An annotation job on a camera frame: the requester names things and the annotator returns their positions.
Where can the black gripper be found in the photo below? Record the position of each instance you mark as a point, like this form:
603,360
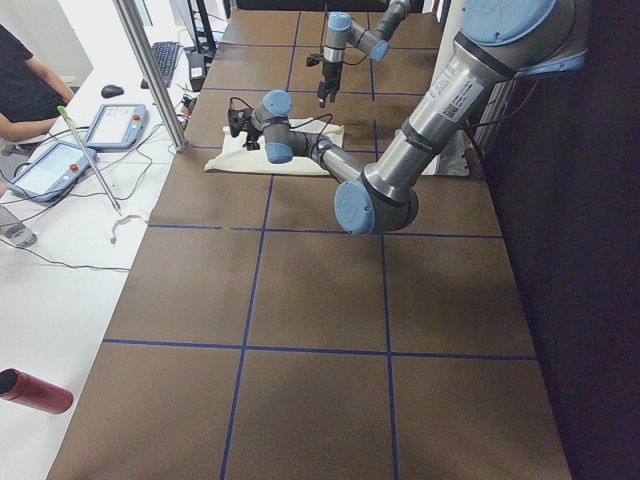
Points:
253,137
330,72

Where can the cream long-sleeve printed shirt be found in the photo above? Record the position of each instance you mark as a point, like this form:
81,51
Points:
234,158

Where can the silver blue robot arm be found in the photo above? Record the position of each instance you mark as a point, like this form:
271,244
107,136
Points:
497,41
343,31

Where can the black power adapter box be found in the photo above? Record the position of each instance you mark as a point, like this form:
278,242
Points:
197,70

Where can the black keyboard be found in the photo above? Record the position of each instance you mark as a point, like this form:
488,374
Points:
165,55

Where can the far blue teach pendant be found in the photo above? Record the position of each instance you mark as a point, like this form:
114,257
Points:
116,127

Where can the blue teach pendant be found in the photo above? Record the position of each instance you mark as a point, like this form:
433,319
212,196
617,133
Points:
116,127
52,174

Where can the black computer mouse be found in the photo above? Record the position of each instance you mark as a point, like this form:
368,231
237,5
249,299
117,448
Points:
110,91

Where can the reacher grabber stick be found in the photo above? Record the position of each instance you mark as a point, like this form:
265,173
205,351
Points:
121,216

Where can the near blue teach pendant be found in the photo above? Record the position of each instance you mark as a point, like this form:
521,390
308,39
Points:
52,174

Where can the seated person in black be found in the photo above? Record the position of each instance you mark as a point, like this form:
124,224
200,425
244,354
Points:
30,92

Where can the clear plastic bottle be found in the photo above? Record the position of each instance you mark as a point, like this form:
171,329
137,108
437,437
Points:
15,230

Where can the red cylindrical bottle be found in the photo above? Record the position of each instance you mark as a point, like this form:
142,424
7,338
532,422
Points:
24,389

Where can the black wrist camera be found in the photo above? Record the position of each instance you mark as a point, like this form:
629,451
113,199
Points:
314,59
238,113

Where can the white column mount base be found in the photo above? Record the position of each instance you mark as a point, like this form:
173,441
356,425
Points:
450,157

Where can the aluminium frame post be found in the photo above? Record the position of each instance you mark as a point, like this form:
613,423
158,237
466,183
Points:
134,30

